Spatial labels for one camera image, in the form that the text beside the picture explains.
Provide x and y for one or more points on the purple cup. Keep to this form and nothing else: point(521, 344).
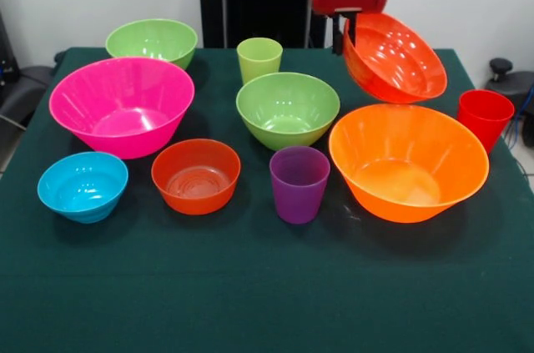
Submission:
point(298, 186)

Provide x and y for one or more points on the dark green tablecloth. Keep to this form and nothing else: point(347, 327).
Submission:
point(250, 286)

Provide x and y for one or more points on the black equipment box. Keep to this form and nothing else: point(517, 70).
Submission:
point(6, 52)

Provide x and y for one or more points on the green cup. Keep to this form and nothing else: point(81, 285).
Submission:
point(258, 61)

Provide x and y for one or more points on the small blue bowl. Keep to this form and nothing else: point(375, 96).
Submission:
point(83, 186)

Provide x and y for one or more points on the large orange bowl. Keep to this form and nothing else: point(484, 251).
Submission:
point(409, 161)

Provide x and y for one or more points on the small red-orange bowl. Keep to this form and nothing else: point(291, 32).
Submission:
point(196, 178)

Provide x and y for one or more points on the large pink bowl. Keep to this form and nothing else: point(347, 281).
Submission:
point(121, 107)

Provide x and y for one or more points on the green bowl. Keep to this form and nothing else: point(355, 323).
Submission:
point(152, 40)
point(288, 107)

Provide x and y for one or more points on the large red-orange bowl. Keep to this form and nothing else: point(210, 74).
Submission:
point(400, 65)

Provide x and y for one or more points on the grey pedestal leg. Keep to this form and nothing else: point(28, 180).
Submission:
point(25, 90)
point(500, 66)

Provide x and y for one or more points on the red cup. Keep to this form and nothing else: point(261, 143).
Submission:
point(486, 119)

